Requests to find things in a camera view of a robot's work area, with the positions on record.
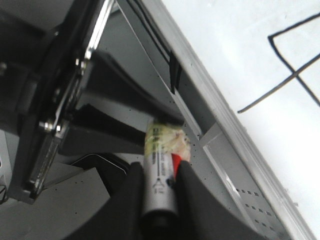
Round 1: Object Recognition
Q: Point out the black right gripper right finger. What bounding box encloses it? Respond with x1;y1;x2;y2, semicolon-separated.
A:
175;160;264;240

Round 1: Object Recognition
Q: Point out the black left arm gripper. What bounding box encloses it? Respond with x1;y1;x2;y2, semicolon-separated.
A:
0;0;184;204

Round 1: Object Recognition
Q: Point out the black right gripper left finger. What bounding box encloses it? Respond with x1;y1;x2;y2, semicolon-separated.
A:
66;162;144;240

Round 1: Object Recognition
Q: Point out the white whiteboard marker with magnet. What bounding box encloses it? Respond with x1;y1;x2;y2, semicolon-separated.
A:
138;119;192;221

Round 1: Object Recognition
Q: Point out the large white whiteboard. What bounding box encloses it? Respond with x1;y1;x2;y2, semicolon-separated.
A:
162;0;320;240

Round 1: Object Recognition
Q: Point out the white slotted pegboard panel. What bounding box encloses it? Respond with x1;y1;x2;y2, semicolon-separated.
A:
199;133;291;240

